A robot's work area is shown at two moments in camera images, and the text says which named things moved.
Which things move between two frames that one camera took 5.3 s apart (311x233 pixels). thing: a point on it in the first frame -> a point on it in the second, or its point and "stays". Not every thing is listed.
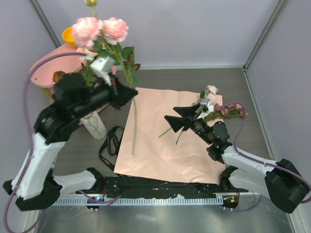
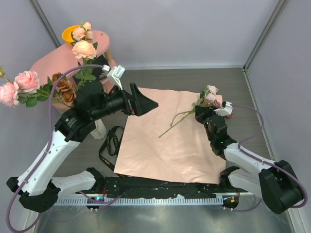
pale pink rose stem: [178, 141] -> [208, 97]
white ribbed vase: [93, 122] stays
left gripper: [120, 95] -> [143, 104]
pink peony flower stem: [104, 37] -> [25, 89]
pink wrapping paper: [150, 148] stays
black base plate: [123, 187] stays
